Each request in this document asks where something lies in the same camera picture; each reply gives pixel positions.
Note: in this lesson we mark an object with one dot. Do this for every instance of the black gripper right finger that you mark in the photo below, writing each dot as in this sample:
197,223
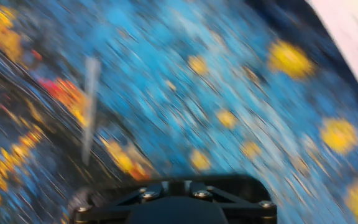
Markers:
202,194

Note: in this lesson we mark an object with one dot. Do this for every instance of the starry night painted cloth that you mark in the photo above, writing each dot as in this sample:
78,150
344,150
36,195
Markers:
197,109

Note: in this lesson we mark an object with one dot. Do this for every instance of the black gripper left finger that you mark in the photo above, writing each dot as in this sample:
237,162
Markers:
148,193

